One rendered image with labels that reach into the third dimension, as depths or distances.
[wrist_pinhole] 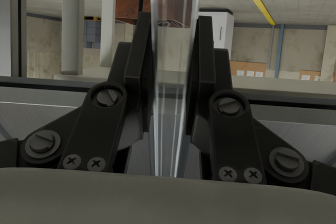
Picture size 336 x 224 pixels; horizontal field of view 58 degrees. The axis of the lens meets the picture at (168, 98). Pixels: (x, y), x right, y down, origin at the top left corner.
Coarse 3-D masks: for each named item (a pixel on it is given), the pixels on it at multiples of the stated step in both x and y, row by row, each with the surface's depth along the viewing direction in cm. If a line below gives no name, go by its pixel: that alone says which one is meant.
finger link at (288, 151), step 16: (208, 16) 12; (208, 32) 11; (208, 48) 10; (224, 48) 12; (192, 64) 10; (208, 64) 10; (224, 64) 11; (192, 80) 9; (208, 80) 9; (224, 80) 10; (192, 96) 10; (208, 96) 10; (192, 112) 10; (192, 128) 10; (256, 128) 9; (208, 144) 10; (272, 144) 9; (288, 144) 9; (272, 160) 8; (288, 160) 8; (304, 160) 8; (272, 176) 8; (288, 176) 8; (304, 176) 8
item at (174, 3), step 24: (168, 0) 8; (192, 0) 8; (168, 24) 9; (192, 24) 9; (168, 48) 10; (192, 48) 10; (168, 72) 11; (168, 96) 12; (168, 120) 14; (168, 144) 16; (168, 168) 18
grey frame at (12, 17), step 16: (0, 0) 38; (16, 0) 39; (0, 16) 38; (16, 16) 39; (0, 32) 38; (16, 32) 40; (0, 48) 39; (16, 48) 40; (0, 64) 39; (16, 64) 40
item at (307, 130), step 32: (0, 96) 16; (32, 96) 16; (64, 96) 16; (256, 96) 21; (288, 96) 21; (0, 128) 18; (32, 128) 18; (288, 128) 16; (320, 128) 16; (192, 160) 20; (320, 160) 19
